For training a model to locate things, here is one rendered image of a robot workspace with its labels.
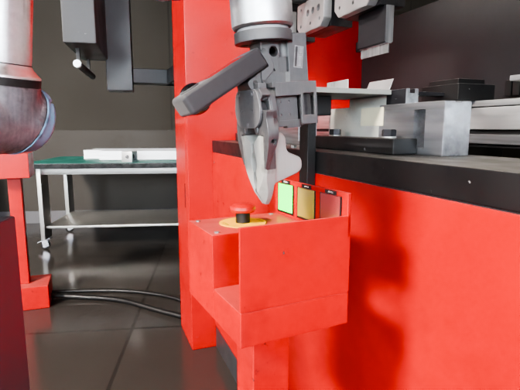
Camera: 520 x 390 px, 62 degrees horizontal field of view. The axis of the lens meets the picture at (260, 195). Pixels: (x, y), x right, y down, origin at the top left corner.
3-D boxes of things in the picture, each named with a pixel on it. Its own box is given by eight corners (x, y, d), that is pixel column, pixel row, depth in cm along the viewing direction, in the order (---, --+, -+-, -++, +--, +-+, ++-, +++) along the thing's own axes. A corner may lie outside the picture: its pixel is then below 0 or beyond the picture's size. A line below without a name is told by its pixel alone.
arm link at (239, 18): (244, -16, 47) (217, 3, 54) (248, 28, 48) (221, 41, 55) (302, -13, 50) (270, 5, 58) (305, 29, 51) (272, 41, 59)
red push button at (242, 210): (225, 225, 67) (225, 202, 67) (249, 222, 69) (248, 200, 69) (236, 230, 64) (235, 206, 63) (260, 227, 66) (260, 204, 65)
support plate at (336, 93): (241, 97, 95) (241, 92, 95) (343, 100, 104) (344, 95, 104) (271, 90, 79) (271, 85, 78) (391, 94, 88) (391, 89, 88)
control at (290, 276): (189, 293, 70) (187, 183, 67) (277, 278, 77) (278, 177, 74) (240, 349, 52) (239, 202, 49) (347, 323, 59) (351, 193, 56)
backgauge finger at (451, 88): (369, 101, 103) (370, 80, 102) (454, 104, 112) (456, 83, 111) (402, 98, 92) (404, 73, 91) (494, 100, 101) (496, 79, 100)
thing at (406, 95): (349, 107, 103) (350, 95, 102) (360, 108, 104) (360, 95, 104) (405, 104, 84) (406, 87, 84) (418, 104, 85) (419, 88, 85)
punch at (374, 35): (357, 59, 100) (358, 15, 98) (364, 59, 100) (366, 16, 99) (384, 52, 90) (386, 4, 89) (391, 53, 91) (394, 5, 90)
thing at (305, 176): (260, 198, 93) (260, 95, 89) (320, 194, 98) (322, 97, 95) (267, 200, 89) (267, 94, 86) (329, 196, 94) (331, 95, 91)
